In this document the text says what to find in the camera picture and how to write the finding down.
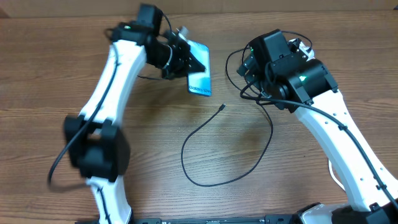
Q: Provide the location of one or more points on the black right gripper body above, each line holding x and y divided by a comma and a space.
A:
257, 78

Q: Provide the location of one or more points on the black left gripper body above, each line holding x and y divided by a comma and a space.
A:
177, 65

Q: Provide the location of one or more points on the blue Samsung Galaxy smartphone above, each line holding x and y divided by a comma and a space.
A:
199, 83

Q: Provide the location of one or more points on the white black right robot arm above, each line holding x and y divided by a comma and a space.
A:
288, 76

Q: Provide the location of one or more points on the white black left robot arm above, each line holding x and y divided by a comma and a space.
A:
96, 145

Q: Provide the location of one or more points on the white power extension strip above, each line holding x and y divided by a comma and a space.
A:
296, 45

